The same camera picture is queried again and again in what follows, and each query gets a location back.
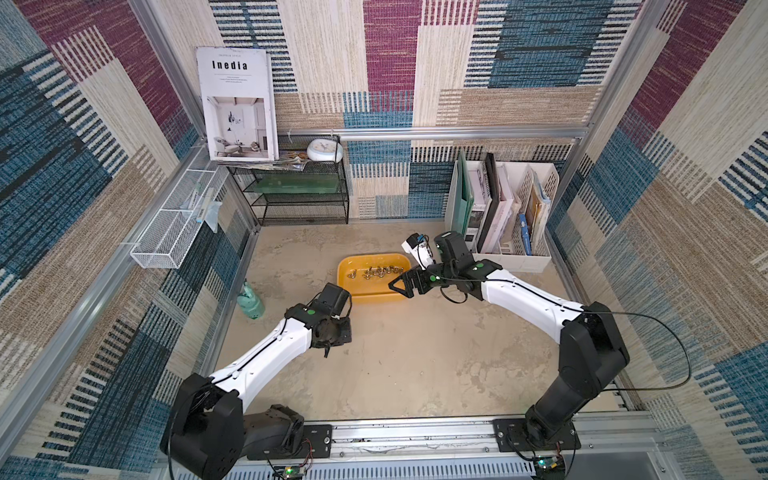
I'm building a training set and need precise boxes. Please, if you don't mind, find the yellow plastic storage box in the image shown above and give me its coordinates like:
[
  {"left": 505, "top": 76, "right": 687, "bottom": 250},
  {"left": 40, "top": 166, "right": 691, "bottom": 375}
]
[{"left": 336, "top": 253, "right": 411, "bottom": 305}]

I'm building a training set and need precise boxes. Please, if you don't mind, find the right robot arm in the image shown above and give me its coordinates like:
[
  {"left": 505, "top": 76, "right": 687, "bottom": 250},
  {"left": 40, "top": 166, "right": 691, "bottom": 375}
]
[{"left": 388, "top": 231, "right": 630, "bottom": 449}]

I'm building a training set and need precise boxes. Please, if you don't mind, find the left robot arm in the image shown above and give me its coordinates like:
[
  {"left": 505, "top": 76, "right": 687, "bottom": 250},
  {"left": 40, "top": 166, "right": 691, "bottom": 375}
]
[{"left": 160, "top": 283, "right": 352, "bottom": 479}]

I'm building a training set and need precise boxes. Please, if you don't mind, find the white file organizer box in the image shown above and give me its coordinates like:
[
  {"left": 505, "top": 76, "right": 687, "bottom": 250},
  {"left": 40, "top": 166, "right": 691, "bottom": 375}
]
[{"left": 444, "top": 160, "right": 559, "bottom": 273}]

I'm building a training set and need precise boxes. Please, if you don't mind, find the green folder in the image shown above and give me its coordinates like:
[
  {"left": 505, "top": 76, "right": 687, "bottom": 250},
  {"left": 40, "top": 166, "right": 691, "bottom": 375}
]
[{"left": 449, "top": 150, "right": 474, "bottom": 236}]

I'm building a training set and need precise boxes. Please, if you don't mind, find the green spray bottle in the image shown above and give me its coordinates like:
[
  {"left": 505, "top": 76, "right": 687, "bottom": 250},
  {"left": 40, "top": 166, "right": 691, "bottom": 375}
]
[{"left": 237, "top": 281, "right": 265, "bottom": 319}]

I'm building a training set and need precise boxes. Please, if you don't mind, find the blue book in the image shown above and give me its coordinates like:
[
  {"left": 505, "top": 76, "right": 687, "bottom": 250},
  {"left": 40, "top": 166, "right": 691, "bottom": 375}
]
[{"left": 518, "top": 214, "right": 533, "bottom": 256}]

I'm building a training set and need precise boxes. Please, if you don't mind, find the black binder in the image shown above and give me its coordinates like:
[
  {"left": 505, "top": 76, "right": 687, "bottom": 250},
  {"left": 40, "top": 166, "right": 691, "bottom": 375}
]
[{"left": 477, "top": 153, "right": 500, "bottom": 253}]

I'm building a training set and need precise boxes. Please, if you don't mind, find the white round clock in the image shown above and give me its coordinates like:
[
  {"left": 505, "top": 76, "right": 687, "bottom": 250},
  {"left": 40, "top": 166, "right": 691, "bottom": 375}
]
[{"left": 306, "top": 138, "right": 344, "bottom": 163}]

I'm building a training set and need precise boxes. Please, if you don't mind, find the Inedia white magazine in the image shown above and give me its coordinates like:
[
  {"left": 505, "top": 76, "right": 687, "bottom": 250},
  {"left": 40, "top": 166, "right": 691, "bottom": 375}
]
[{"left": 196, "top": 47, "right": 279, "bottom": 164}]

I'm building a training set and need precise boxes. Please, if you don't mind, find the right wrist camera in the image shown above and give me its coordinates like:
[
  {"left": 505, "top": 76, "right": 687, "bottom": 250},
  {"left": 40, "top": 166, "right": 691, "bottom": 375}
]
[{"left": 401, "top": 233, "right": 434, "bottom": 270}]

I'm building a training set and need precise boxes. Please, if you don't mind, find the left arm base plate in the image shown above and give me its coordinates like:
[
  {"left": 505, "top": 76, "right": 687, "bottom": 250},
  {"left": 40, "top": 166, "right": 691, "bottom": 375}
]
[{"left": 242, "top": 424, "right": 332, "bottom": 461}]

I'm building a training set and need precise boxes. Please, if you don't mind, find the black wire shelf rack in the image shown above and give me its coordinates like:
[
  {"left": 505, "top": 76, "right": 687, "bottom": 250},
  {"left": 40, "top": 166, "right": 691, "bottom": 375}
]
[{"left": 223, "top": 134, "right": 350, "bottom": 226}]

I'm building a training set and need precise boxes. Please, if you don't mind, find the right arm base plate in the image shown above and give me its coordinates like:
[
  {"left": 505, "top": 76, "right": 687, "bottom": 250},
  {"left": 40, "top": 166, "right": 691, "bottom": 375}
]
[{"left": 491, "top": 417, "right": 582, "bottom": 453}]

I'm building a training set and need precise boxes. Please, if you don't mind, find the white wire wall basket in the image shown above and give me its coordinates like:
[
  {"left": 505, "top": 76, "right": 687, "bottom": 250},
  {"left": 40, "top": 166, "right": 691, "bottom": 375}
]
[{"left": 130, "top": 167, "right": 227, "bottom": 269}]

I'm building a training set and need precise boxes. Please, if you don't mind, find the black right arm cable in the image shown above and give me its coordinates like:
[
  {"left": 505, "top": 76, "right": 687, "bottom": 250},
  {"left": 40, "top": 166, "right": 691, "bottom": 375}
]
[{"left": 440, "top": 277, "right": 693, "bottom": 392}]

